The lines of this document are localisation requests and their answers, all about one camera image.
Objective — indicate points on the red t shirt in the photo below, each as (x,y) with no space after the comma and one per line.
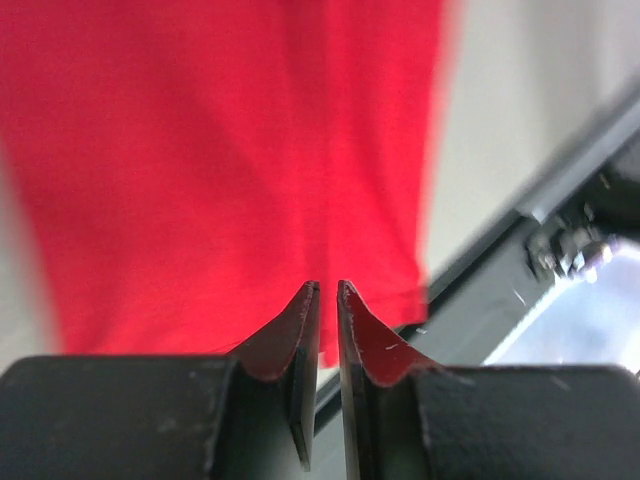
(187,165)

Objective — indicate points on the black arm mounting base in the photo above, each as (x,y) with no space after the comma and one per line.
(535,330)

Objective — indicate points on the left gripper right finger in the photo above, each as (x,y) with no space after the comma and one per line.
(380,410)

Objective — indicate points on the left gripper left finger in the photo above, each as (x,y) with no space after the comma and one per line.
(272,401)

